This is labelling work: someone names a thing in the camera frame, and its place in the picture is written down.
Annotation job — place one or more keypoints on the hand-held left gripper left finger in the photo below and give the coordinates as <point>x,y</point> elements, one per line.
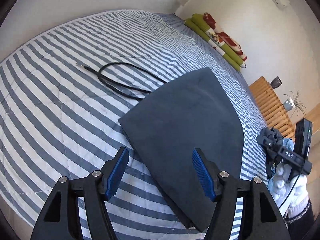
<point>116,172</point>

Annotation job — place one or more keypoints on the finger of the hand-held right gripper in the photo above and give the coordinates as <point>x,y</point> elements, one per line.
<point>271,145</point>

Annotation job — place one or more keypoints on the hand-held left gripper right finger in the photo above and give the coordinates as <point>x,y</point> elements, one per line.
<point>203,175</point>

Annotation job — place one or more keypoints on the light blue denim shirt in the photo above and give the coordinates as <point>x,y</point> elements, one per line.
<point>288,143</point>

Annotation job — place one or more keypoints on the dark grey pants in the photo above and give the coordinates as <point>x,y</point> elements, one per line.
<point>180,130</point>

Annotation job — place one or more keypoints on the person's right forearm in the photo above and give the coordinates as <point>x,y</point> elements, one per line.
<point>302,220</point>

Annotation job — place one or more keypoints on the person's right hand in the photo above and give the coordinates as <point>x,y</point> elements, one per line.
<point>280,180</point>

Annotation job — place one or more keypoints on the grey patterned garment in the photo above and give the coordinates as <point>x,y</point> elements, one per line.
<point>271,132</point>

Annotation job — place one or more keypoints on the wooden door panel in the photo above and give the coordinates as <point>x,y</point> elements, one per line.
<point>315,117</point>

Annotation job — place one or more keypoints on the potted spider plant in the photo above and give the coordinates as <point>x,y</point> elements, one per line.
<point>290,103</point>

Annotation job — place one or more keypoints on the dark ceramic vase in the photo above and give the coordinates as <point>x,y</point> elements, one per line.
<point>276,82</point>

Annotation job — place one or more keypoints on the striped bed quilt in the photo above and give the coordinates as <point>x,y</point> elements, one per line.
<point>62,120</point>

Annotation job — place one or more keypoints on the red floral folded blanket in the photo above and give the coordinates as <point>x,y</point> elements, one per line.
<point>225,36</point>

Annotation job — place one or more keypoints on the green folded blanket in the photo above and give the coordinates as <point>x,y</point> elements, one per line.
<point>197,22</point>

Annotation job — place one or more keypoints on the wooden slatted rail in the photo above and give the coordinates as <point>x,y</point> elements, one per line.
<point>267,97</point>

